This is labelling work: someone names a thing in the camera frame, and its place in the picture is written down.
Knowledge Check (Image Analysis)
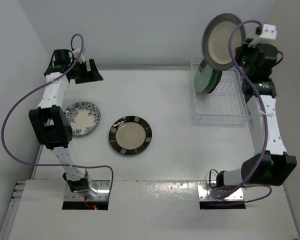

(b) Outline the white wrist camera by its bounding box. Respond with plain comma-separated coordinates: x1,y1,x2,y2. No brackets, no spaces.
248,24,277,47
72,47,87,63

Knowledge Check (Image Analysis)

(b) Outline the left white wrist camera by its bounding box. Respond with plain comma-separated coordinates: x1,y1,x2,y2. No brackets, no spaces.
72,47,87,63

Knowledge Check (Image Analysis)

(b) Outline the grey rimmed plate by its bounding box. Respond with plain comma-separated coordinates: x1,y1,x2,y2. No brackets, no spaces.
206,70,223,94
202,13,246,71

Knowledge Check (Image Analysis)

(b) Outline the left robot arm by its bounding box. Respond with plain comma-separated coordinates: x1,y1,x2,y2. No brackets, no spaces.
28,47,103,199

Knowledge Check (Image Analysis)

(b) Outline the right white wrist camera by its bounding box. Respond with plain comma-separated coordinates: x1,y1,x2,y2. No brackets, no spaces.
248,24,277,47

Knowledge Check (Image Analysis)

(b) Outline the blue floral white plate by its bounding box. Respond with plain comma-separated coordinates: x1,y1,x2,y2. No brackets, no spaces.
64,101,101,137

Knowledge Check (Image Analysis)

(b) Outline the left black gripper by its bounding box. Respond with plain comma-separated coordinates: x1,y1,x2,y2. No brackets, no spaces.
70,59,103,84

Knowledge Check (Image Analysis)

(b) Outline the metal base plate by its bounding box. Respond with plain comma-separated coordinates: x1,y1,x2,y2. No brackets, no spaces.
197,180,244,202
63,180,111,202

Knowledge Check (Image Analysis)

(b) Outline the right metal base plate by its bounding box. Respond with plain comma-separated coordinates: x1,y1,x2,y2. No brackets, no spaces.
197,180,244,202

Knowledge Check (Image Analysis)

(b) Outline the teal flower plate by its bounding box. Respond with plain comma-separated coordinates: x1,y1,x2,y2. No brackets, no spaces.
193,59,213,93
205,70,219,94

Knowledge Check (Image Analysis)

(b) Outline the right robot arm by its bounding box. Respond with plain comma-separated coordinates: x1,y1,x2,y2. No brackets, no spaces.
216,38,297,191

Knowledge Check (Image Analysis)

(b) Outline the black patterned rim plate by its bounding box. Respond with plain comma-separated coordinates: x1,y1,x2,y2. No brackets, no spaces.
108,115,153,156

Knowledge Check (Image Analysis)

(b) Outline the white wire dish rack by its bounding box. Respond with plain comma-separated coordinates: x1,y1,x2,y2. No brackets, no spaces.
190,57,251,127

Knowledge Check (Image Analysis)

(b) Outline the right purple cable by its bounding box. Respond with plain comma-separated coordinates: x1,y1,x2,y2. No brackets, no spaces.
211,19,273,204

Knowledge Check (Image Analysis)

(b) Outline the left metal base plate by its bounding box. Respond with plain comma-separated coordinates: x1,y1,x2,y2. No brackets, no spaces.
63,180,111,202

